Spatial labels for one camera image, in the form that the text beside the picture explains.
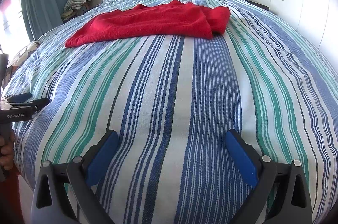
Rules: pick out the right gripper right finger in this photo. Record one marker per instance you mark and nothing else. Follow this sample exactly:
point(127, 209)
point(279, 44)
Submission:
point(292, 203)

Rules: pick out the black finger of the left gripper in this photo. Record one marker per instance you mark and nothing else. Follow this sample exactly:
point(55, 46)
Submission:
point(38, 104)

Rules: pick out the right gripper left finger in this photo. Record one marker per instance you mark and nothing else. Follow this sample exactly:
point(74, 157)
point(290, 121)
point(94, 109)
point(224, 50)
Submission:
point(50, 201)

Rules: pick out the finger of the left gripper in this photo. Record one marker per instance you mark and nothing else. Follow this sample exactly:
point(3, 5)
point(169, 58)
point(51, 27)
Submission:
point(19, 98)

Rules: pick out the red sweater with white dog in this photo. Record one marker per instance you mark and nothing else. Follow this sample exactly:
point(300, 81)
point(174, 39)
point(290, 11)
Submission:
point(174, 18)

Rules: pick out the pile of folded clothes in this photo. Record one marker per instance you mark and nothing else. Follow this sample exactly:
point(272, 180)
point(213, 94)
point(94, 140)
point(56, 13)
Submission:
point(74, 8)

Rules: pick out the person's left hand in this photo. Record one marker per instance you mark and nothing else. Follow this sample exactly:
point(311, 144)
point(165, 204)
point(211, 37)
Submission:
point(7, 151)

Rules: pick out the patterned cream pillow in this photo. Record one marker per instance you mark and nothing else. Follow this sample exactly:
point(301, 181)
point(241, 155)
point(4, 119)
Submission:
point(22, 56)

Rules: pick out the orange fuzzy trousers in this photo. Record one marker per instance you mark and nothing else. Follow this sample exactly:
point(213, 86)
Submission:
point(10, 201)

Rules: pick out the striped blue green bedspread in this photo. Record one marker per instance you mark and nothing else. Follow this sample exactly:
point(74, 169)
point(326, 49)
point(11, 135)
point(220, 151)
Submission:
point(171, 99)

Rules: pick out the dark wooden nightstand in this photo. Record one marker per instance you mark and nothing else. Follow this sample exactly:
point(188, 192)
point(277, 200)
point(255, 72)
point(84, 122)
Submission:
point(262, 6)

